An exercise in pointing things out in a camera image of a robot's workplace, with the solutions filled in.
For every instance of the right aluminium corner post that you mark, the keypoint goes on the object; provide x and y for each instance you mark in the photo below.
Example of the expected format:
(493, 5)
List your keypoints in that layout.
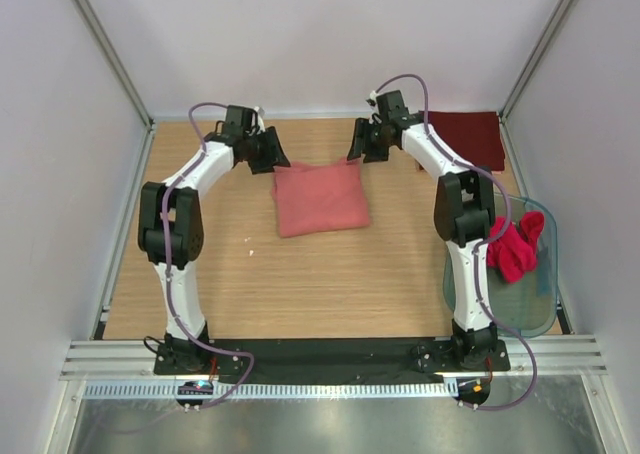
(551, 30)

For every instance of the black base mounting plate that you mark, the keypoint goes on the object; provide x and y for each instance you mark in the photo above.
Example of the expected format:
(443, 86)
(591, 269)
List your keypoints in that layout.
(326, 362)

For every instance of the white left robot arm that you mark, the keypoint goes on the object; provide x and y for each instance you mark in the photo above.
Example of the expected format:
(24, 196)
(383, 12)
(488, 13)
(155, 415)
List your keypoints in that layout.
(170, 224)

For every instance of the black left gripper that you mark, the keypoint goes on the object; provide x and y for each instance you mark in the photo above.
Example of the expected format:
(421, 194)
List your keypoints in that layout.
(274, 156)

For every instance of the magenta crumpled t shirt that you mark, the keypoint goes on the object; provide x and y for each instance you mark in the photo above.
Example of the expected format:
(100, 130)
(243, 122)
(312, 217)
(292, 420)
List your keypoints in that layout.
(515, 253)

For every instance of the aluminium corner post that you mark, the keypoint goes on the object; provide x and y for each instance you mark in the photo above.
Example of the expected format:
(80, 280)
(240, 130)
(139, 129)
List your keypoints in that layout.
(551, 30)
(107, 49)

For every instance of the aluminium front frame rail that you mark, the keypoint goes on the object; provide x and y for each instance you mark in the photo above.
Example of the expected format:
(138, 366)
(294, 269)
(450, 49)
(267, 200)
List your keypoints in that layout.
(546, 355)

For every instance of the salmon pink t shirt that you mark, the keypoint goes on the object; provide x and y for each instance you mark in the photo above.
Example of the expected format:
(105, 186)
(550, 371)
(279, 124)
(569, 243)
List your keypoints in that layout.
(311, 199)

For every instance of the white slotted cable duct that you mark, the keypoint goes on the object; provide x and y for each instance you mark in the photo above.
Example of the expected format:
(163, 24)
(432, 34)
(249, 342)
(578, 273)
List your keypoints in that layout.
(184, 390)

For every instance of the left aluminium corner post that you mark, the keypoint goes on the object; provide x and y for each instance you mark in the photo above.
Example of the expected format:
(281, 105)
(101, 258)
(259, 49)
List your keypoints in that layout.
(107, 49)

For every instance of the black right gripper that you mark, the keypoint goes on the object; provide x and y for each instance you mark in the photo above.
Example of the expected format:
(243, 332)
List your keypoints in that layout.
(362, 147)

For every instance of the folded dark red t shirt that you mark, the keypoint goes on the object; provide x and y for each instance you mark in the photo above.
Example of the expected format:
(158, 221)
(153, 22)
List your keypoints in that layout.
(475, 136)

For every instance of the teal transparent plastic basket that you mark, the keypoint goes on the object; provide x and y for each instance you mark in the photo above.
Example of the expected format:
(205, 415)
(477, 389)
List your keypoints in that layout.
(527, 305)

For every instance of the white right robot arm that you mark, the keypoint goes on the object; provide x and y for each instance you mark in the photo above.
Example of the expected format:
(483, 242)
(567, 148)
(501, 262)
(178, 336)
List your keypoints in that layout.
(464, 214)

